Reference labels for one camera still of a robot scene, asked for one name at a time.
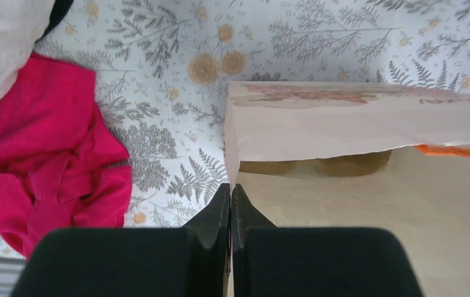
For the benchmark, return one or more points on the red cloth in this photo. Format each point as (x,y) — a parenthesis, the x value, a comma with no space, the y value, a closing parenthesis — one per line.
(60,166)

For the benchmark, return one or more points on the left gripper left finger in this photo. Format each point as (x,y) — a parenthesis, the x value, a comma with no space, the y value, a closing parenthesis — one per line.
(191,260)

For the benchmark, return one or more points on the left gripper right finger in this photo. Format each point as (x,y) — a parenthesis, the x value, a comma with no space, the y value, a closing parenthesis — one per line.
(328,261)

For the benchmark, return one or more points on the floral tablecloth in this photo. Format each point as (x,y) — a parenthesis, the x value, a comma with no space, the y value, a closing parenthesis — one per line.
(163,69)

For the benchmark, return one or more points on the peach paper bag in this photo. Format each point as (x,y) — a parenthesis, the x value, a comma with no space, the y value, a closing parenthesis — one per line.
(348,189)

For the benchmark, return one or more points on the black white checkered blanket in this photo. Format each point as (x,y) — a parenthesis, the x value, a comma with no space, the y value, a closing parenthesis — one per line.
(22,25)

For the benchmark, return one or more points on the single brown cup carrier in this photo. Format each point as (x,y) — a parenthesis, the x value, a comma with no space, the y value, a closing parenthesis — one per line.
(343,166)

